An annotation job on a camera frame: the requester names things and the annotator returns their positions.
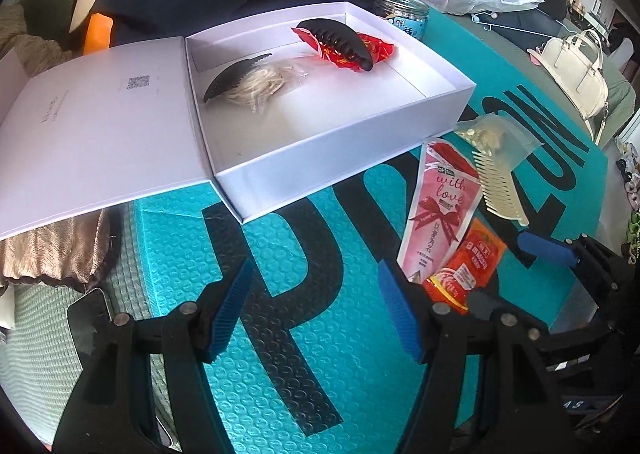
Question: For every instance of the white flower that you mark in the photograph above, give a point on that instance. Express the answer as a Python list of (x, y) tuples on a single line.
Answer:
[(260, 84)]

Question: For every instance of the white handbag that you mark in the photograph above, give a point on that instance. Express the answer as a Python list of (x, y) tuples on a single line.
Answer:
[(575, 74)]

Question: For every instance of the beige comb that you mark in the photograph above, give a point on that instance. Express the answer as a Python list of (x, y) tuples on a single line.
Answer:
[(502, 189)]

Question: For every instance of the dark grey hair clip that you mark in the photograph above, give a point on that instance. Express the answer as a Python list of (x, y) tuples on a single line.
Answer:
[(230, 80)]

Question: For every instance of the black hair clip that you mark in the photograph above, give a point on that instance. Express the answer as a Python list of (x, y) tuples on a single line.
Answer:
[(340, 42)]

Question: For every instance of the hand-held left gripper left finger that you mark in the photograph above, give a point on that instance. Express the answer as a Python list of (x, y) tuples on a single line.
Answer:
[(230, 304)]

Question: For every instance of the red snack packet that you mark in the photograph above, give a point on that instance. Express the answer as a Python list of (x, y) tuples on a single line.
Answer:
[(380, 52)]

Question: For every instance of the clear jar with blue label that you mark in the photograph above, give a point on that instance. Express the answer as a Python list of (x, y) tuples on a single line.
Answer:
[(402, 17)]

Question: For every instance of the orange sauce packet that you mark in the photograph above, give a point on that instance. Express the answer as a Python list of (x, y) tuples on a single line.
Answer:
[(470, 264)]

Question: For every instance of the teal bubble mailer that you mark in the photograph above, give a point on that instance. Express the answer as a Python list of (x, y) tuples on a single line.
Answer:
[(280, 384)]

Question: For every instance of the green sofa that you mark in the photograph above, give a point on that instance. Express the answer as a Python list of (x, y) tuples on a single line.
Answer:
[(40, 344)]

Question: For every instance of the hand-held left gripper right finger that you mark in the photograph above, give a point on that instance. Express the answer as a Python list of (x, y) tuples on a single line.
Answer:
[(400, 314)]

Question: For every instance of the white cardboard box with lid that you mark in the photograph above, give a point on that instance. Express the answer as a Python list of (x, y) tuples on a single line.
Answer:
[(310, 124)]

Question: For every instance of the clear zip bag beige contents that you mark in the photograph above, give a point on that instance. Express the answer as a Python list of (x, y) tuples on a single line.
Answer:
[(500, 134)]

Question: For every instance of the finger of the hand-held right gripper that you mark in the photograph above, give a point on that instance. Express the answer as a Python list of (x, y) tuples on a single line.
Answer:
[(545, 246), (575, 336)]

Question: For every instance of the black smartphone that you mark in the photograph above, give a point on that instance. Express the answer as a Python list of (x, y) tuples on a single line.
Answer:
[(87, 319)]

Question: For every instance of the pink packet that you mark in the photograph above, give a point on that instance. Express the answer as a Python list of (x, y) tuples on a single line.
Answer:
[(440, 204)]

